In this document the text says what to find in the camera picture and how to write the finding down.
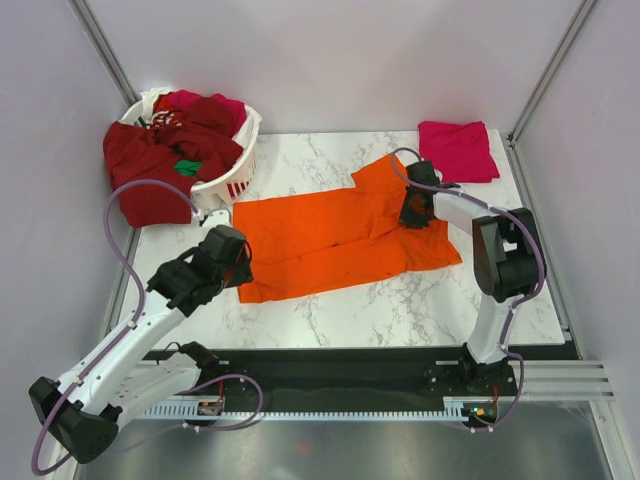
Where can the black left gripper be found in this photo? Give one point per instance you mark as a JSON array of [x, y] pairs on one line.
[[243, 273]]

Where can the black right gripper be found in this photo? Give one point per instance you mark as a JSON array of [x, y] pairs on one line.
[[407, 218]]

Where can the orange t shirt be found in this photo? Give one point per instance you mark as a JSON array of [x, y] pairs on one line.
[[312, 243]]

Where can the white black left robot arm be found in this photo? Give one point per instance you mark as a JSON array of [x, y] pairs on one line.
[[85, 408]]

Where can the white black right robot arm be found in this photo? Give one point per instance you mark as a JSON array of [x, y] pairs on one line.
[[508, 262]]

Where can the folded pink t shirt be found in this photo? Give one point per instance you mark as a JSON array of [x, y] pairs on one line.
[[460, 152]]

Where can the white plastic laundry basket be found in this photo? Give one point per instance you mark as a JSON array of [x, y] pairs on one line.
[[230, 186]]

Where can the green cloth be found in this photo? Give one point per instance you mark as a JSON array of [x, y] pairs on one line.
[[187, 168]]

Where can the dark red t shirt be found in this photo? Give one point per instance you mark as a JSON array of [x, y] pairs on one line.
[[135, 153]]

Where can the pink shirt in basket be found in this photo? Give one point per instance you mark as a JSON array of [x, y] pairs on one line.
[[220, 113]]

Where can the white patterned shirt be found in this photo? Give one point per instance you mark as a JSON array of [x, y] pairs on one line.
[[157, 110]]

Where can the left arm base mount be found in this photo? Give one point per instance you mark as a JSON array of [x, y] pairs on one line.
[[212, 376]]

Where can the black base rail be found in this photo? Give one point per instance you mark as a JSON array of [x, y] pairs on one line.
[[344, 379]]

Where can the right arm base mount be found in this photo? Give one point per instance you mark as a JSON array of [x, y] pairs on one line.
[[465, 378]]

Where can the white slotted cable duct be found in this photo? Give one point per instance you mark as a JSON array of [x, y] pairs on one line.
[[181, 409]]

